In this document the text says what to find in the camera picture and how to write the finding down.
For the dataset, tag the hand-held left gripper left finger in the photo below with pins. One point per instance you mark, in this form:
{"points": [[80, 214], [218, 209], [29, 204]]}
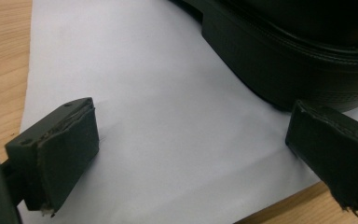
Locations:
{"points": [[65, 149]]}

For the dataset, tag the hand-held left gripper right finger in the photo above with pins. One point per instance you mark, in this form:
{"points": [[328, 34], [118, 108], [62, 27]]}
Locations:
{"points": [[329, 149]]}

